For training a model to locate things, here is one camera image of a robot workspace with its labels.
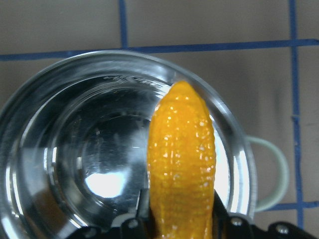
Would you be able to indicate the pale green electric pot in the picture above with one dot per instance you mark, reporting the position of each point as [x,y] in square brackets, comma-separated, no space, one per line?
[73,143]

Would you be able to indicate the yellow corn cob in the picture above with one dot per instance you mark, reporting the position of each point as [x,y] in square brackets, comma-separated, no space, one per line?
[181,162]

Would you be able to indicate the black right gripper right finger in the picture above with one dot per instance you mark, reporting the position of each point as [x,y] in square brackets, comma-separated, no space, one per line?
[220,219]

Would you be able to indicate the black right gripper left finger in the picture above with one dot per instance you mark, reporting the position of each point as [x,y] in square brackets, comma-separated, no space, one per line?
[144,215]

